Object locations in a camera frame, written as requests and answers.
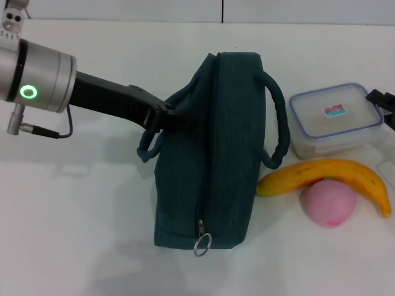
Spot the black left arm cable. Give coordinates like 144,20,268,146
29,106,74,139

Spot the yellow banana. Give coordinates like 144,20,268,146
256,158,393,218

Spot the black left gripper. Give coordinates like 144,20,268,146
69,70,199,133

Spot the clear blue-rimmed food container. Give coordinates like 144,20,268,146
289,82,385,160

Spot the metal zipper pull ring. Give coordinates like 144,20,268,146
193,219,213,257

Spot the dark blue insulated bag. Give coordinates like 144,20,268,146
136,51,292,250

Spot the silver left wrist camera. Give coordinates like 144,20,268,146
0,0,30,41

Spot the pink peach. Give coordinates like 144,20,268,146
301,180,358,229

